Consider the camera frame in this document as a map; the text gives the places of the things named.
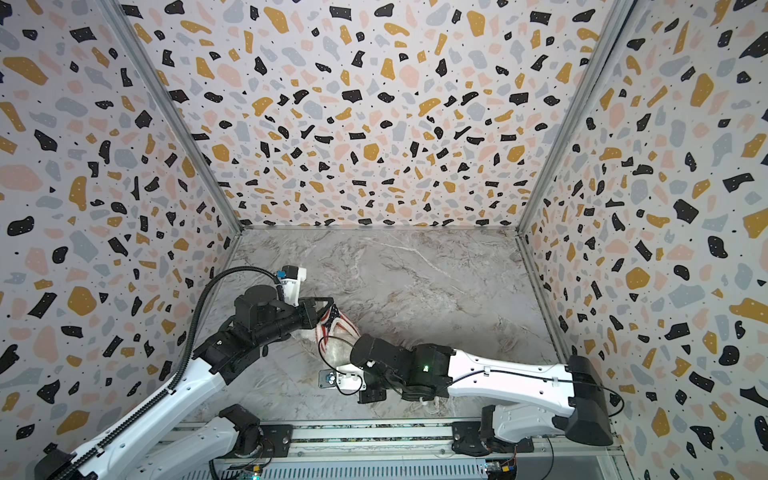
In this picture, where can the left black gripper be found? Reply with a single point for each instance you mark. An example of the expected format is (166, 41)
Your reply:
(311, 309)

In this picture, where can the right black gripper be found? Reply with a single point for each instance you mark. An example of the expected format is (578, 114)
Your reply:
(365, 351)

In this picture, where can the red white striped knit sweater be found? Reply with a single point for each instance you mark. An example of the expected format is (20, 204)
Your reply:
(335, 324)

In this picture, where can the white plush teddy bear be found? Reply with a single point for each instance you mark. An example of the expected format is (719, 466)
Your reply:
(339, 356)

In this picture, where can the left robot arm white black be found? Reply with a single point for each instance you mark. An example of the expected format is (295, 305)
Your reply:
(127, 449)

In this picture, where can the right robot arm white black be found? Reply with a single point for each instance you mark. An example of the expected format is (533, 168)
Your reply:
(527, 400)

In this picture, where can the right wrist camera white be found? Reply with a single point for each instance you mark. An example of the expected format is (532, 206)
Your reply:
(346, 382)

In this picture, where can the white slotted cable duct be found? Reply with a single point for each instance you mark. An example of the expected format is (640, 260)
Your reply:
(388, 469)

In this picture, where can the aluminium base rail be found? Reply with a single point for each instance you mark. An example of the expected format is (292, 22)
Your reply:
(385, 439)

